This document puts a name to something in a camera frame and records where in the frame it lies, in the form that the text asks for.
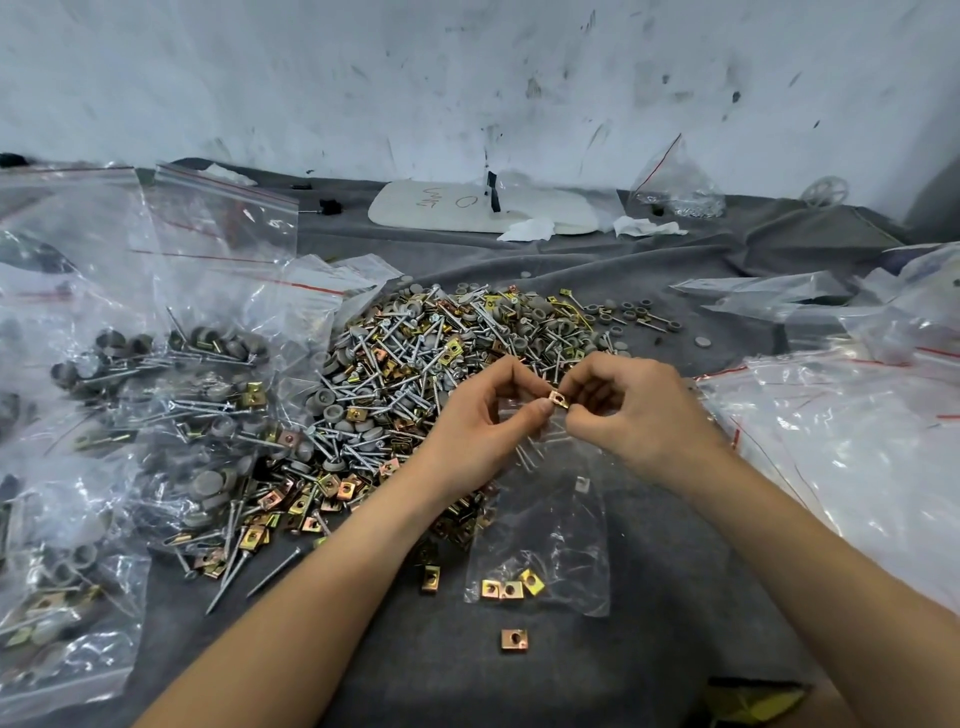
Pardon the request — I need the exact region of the white crumpled tissue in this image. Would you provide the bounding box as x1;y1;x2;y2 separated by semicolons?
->
612;214;689;239
496;217;557;243

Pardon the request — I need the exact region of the long silver screw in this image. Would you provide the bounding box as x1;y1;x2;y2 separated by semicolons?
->
246;546;306;600

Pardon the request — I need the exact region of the pile of screws washers clips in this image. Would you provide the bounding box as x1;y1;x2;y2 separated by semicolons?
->
161;276;685;616

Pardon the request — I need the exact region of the empty clear zip bag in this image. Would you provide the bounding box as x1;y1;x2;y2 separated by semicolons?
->
288;253;406;320

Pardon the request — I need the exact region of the person's left hand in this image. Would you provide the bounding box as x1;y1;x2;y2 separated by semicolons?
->
409;355;557;513

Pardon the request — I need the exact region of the person's right forearm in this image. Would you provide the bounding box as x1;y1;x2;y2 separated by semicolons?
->
675;444;960;728

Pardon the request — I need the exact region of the pile of empty clear bags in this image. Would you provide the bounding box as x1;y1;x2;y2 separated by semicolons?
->
669;241;960;618

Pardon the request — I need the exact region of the yellow and black object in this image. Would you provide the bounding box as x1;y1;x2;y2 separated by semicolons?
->
703;676;814;728

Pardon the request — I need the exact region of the grey cloth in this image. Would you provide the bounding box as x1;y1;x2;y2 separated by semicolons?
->
0;156;960;728

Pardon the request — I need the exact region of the clear bag with small parts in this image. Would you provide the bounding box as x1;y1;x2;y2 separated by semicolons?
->
628;133;728;221

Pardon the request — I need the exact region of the white oval board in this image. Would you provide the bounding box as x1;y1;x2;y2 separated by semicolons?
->
366;178;602;237

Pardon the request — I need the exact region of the small clear zip bag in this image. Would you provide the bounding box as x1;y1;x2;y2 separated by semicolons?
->
463;401;613;619

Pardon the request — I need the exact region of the person's left forearm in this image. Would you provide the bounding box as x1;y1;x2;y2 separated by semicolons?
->
135;454;489;728

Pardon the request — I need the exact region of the person's right hand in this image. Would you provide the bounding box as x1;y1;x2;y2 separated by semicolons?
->
558;351;734;498

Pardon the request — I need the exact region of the large clear bag of hardware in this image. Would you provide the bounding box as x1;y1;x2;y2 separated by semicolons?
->
46;161;342;580

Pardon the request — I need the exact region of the clear plastic wheel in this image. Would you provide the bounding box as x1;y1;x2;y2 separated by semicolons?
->
800;175;851;210

